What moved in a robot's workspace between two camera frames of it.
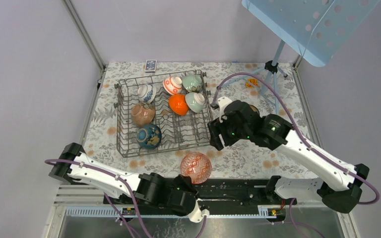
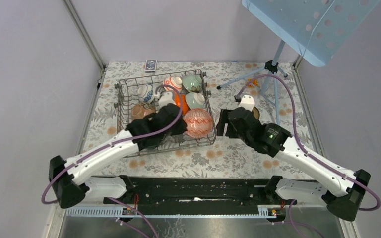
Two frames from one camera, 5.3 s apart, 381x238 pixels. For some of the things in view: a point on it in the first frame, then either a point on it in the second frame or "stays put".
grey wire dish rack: (163, 113) stays put
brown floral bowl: (142, 113) stays put
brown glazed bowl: (254, 108) stays put
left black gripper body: (180, 184) → (179, 128)
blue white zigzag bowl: (197, 166) → (198, 123)
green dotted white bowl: (195, 101) stays put
